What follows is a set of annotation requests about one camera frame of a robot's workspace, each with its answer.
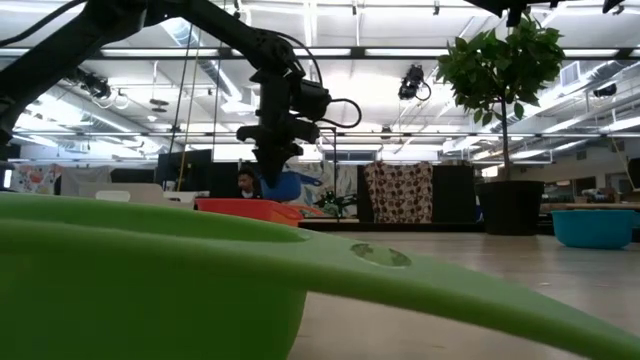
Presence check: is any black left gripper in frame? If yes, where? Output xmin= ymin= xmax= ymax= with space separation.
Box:
xmin=236 ymin=67 xmax=321 ymax=189

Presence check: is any red measuring cup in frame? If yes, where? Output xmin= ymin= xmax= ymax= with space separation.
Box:
xmin=193 ymin=197 xmax=305 ymax=227

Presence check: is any green measuring cup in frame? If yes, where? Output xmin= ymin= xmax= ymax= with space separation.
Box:
xmin=0 ymin=192 xmax=640 ymax=360

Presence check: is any teal measuring cup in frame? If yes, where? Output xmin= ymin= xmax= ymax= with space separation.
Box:
xmin=551 ymin=209 xmax=637 ymax=250

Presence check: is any white plastic basket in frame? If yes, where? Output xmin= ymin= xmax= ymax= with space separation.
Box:
xmin=78 ymin=182 xmax=197 ymax=209

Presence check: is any person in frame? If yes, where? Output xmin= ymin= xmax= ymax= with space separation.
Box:
xmin=235 ymin=167 xmax=262 ymax=200

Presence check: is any leaf print banner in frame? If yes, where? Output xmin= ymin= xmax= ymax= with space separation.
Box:
xmin=299 ymin=161 xmax=359 ymax=219

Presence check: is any black monitor screen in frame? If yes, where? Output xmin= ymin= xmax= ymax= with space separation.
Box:
xmin=156 ymin=148 xmax=214 ymax=194

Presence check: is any brown dotted cloth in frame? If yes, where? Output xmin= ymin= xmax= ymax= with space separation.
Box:
xmin=363 ymin=160 xmax=435 ymax=225

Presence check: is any black partition panel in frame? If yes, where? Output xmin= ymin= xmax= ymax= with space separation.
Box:
xmin=432 ymin=164 xmax=477 ymax=224

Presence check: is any grey cloth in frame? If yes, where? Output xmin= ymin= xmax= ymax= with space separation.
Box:
xmin=59 ymin=166 xmax=113 ymax=197

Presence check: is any black plant pot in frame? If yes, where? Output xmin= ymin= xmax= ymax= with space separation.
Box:
xmin=474 ymin=179 xmax=546 ymax=237

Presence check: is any green potted tree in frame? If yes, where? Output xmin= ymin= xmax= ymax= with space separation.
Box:
xmin=434 ymin=13 xmax=567 ymax=182

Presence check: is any colourful floral cloth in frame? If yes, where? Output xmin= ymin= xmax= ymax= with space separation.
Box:
xmin=9 ymin=163 xmax=65 ymax=195

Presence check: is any white ceiling air vent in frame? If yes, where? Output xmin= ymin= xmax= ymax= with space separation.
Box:
xmin=559 ymin=60 xmax=582 ymax=88

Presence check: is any wooden side table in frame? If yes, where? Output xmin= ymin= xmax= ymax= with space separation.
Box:
xmin=539 ymin=201 xmax=640 ymax=212

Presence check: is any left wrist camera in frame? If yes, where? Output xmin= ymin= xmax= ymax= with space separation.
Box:
xmin=292 ymin=78 xmax=332 ymax=122

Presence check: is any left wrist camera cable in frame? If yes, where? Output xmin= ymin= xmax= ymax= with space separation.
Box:
xmin=317 ymin=97 xmax=363 ymax=130

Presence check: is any black aluminium table frame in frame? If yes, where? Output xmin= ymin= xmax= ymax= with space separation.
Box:
xmin=298 ymin=218 xmax=487 ymax=234

